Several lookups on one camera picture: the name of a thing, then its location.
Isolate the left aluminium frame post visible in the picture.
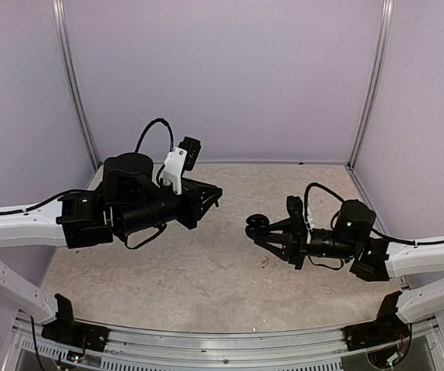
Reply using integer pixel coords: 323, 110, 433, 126
51, 0, 100, 171

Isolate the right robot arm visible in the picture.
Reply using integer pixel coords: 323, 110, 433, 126
246, 196, 444, 343

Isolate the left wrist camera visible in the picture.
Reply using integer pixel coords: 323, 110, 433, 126
161, 136, 202, 196

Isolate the front aluminium rail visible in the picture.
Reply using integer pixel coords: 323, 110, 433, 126
11, 305, 444, 371

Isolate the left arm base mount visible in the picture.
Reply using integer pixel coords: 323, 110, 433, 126
42, 321, 110, 352

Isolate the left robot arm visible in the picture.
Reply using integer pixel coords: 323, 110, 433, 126
0, 148, 222, 344

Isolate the aluminium frame post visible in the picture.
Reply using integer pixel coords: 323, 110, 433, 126
347, 0, 395, 172
51, 0, 100, 171

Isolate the black earbud charging case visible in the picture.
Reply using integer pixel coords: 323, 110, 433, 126
245, 214, 269, 240

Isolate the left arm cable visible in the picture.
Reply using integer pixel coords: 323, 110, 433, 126
134, 118, 177, 154

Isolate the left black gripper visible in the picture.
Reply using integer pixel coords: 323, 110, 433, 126
117, 178, 223, 237

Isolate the right aluminium frame post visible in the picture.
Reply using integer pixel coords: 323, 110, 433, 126
347, 0, 395, 172

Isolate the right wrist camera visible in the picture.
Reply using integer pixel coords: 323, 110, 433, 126
286, 196, 313, 233

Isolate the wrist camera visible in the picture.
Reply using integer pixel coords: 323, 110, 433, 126
161, 136, 202, 196
286, 196, 313, 233

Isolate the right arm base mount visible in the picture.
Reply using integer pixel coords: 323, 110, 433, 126
343, 318, 411, 352

